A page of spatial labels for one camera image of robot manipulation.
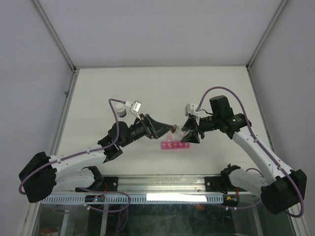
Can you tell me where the aluminium frame post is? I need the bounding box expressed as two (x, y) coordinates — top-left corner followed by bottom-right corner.
(31, 0), (76, 71)
(247, 0), (290, 71)

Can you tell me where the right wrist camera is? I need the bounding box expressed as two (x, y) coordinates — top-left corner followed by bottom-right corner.
(185, 104), (200, 118)

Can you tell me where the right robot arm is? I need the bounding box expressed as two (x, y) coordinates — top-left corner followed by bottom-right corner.
(181, 95), (307, 215)

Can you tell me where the clear glass pill bottle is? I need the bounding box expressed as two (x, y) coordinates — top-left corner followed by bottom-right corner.
(176, 126), (189, 138)

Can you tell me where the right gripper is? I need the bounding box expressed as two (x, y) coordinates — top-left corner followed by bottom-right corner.
(180, 114), (221, 144)

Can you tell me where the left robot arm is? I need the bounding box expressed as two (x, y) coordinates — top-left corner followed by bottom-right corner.
(19, 114), (173, 203)

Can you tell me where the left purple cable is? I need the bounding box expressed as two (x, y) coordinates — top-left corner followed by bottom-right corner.
(19, 98), (132, 212)

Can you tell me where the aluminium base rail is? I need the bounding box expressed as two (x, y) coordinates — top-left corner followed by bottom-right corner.
(31, 173), (271, 196)

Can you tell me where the white slotted cable duct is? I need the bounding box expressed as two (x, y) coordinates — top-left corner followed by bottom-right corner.
(41, 193), (223, 205)

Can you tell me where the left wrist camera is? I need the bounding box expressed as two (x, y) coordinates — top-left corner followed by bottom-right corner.
(125, 101), (142, 118)

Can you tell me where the white blue pill bottle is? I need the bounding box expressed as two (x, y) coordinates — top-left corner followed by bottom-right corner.
(115, 103), (127, 118)

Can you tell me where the left aluminium frame post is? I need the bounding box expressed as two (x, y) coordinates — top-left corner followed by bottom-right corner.
(31, 0), (76, 71)

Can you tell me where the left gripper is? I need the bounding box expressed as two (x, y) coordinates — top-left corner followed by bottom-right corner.
(120, 114), (173, 148)

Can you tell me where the right aluminium frame post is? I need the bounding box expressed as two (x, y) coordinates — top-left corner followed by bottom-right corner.
(247, 0), (290, 71)

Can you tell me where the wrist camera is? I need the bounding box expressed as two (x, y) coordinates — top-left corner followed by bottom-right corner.
(185, 104), (200, 118)
(125, 101), (142, 118)

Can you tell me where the pink pill organizer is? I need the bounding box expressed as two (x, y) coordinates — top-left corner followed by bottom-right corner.
(160, 133), (190, 150)

